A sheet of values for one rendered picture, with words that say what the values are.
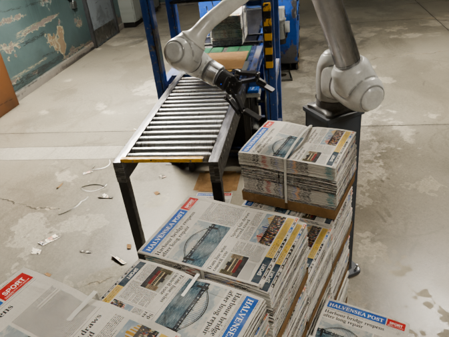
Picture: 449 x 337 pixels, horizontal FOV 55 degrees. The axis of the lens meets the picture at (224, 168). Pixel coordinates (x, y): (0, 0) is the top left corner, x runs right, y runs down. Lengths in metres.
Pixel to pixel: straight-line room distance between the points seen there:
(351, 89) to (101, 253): 1.93
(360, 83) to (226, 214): 0.79
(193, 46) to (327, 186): 0.68
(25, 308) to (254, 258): 0.56
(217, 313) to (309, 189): 0.71
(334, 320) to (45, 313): 1.05
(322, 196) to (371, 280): 1.11
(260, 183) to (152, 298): 0.74
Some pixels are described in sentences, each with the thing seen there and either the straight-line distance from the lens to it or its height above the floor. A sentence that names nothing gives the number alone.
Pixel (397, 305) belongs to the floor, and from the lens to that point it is 2.51.
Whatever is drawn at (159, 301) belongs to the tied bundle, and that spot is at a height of 1.06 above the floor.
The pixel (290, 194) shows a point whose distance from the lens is 1.64.
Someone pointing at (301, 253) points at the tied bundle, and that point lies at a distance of 1.25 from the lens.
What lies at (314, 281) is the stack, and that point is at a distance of 1.48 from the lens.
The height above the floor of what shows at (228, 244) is 1.07.
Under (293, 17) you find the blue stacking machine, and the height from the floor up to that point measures 0.66.
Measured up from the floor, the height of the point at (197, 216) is 1.07.
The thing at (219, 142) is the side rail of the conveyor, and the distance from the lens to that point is 2.28.
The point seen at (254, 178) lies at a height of 0.95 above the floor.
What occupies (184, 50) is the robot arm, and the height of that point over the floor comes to 1.45.
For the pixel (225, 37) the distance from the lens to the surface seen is 4.03.
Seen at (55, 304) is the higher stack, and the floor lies 1.29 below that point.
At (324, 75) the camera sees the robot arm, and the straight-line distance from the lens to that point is 1.96.
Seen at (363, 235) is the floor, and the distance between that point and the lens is 2.89.
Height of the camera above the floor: 1.84
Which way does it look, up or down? 31 degrees down
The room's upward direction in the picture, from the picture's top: 7 degrees counter-clockwise
